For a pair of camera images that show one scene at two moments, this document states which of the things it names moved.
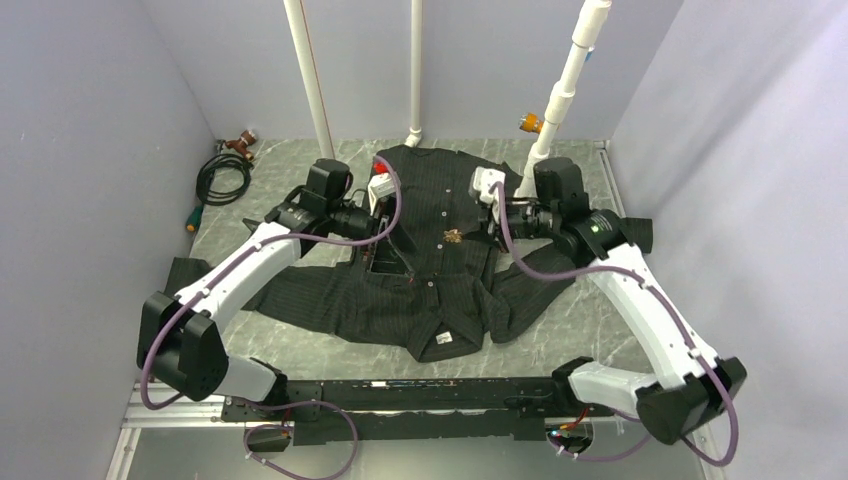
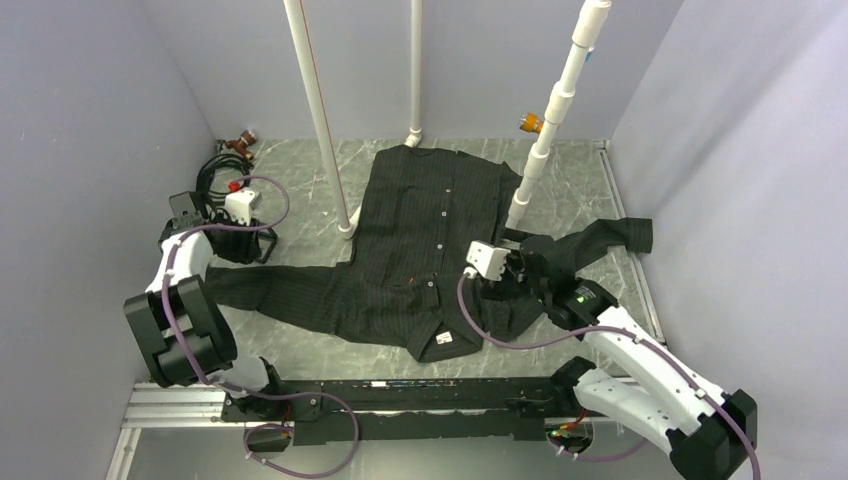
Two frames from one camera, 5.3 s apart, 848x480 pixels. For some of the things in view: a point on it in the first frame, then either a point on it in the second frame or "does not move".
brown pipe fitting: (247, 138) does not move
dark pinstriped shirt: (434, 255) does not move
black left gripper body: (383, 212) to (235, 246)
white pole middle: (416, 133) does not move
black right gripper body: (517, 220) to (515, 283)
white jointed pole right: (590, 25) does not move
